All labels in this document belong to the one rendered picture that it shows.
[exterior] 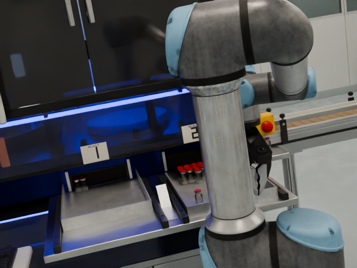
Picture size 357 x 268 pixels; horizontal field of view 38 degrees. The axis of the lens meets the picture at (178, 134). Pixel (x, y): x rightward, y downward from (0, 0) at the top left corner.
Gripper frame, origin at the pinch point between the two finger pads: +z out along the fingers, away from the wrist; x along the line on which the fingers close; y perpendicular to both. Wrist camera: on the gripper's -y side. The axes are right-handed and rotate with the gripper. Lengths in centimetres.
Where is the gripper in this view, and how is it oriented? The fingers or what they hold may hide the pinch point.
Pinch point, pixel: (258, 192)
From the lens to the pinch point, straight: 143.3
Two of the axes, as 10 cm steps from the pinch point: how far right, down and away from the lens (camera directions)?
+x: -9.7, 2.0, -1.7
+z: 1.5, 9.6, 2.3
